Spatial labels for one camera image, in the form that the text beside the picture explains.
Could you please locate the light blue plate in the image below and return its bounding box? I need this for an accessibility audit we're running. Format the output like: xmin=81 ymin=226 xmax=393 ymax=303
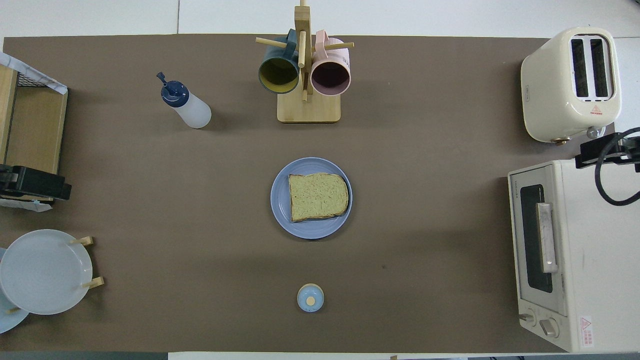
xmin=0 ymin=247 xmax=31 ymax=334

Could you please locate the brown table mat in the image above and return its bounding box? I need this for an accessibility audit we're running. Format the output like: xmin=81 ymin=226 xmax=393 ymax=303
xmin=0 ymin=34 xmax=617 ymax=353

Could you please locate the pale grey plate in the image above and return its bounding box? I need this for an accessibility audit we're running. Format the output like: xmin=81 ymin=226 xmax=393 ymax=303
xmin=0 ymin=229 xmax=94 ymax=316

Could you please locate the small blue jar wooden knob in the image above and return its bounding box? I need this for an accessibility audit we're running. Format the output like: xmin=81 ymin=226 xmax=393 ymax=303
xmin=297 ymin=283 xmax=325 ymax=314

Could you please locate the wooden mug tree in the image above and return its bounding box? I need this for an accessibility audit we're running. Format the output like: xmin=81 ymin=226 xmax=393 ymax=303
xmin=255 ymin=0 xmax=355 ymax=124

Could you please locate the periwinkle blue plate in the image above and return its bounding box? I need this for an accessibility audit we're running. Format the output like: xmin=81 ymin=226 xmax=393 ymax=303
xmin=270 ymin=157 xmax=353 ymax=240

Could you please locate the blue-capped translucent squeeze bottle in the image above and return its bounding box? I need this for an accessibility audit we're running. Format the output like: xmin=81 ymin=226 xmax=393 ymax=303
xmin=156 ymin=72 xmax=212 ymax=130

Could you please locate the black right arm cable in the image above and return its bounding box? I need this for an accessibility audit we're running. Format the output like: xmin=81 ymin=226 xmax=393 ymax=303
xmin=595 ymin=127 xmax=640 ymax=207

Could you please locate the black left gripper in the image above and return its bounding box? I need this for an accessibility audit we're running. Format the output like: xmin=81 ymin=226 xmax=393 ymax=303
xmin=0 ymin=164 xmax=72 ymax=201

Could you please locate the toasted bread slice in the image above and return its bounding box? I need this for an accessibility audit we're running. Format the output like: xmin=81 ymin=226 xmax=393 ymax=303
xmin=288 ymin=172 xmax=350 ymax=222

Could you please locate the pink mug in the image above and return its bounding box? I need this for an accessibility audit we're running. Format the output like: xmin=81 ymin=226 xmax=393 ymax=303
xmin=310 ymin=29 xmax=352 ymax=97

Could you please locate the cream two-slot toaster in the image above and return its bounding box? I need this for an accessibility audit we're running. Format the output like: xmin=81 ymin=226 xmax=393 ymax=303
xmin=520 ymin=27 xmax=622 ymax=144

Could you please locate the dark teal mug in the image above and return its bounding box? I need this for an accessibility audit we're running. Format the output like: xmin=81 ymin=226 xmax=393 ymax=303
xmin=258 ymin=28 xmax=301 ymax=95

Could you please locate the white toaster oven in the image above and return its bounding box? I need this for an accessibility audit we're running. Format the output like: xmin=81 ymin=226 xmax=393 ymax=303
xmin=507 ymin=159 xmax=640 ymax=354

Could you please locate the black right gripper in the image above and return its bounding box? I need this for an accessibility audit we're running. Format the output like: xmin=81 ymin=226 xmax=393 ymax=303
xmin=575 ymin=132 xmax=640 ymax=173

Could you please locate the wooden plate rack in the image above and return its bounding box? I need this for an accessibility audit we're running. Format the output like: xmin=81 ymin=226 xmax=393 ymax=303
xmin=6 ymin=236 xmax=105 ymax=315

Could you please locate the white toaster power cord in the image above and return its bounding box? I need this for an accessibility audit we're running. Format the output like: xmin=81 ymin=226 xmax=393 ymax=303
xmin=581 ymin=126 xmax=615 ymax=141

